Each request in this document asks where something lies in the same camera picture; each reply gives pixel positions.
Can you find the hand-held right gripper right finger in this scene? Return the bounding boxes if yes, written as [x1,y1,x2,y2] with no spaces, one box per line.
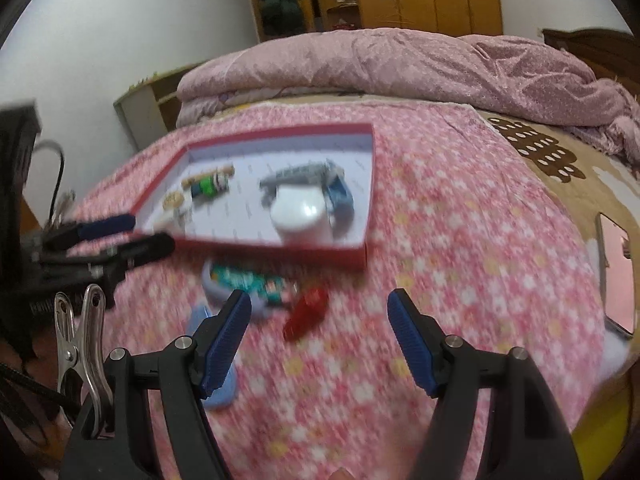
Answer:
[387,288,583,480]

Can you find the pink floral bedsheet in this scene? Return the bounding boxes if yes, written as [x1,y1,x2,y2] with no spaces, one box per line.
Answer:
[65,92,608,480]

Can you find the metal spring clip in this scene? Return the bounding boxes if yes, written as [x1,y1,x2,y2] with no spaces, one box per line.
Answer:
[52,284,113,436]

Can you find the pink quilt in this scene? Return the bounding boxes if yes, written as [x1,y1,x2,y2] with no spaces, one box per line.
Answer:
[176,27,640,161]

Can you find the beige patterned blanket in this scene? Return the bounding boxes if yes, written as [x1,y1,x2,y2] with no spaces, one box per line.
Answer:
[475,105,640,361]

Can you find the white earbud case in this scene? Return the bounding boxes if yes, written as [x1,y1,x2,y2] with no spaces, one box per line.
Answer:
[270,183,335,247]

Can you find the dark backpack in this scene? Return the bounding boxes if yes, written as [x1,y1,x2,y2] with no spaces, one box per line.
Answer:
[258,0,304,38]

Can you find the blue correction tape dispenser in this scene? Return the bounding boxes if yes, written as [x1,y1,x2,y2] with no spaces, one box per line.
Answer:
[322,176,355,238]

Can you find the black braided cable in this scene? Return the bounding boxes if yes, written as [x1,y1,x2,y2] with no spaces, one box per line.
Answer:
[0,360,76,426]

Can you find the green bedside cabinet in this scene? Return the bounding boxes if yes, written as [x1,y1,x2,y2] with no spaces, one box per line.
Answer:
[112,72,193,153]

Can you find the red shallow cardboard box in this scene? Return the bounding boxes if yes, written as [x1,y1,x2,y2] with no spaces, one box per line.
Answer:
[131,122,377,272]

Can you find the dark wooden headboard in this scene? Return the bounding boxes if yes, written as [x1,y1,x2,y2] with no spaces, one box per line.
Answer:
[542,27,640,96]

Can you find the smartphone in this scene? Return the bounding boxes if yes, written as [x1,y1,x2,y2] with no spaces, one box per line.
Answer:
[595,212,636,337]

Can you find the grey plastic clip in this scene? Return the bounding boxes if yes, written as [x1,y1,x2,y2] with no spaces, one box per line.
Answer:
[259,159,346,207]

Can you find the green toy figure keychain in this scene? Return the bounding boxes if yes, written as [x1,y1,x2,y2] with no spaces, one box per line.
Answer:
[190,171,232,200]

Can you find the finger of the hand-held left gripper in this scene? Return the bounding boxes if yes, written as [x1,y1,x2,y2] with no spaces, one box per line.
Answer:
[40,232,177,286]
[42,214,137,251]

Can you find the small red plastic object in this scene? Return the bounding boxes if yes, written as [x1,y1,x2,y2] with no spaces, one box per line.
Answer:
[282,287,329,342]

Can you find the lavender plastic tube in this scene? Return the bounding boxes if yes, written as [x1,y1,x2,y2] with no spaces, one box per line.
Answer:
[186,302,238,411]

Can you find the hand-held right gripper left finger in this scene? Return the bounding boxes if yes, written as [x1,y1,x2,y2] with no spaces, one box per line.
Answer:
[60,289,253,480]

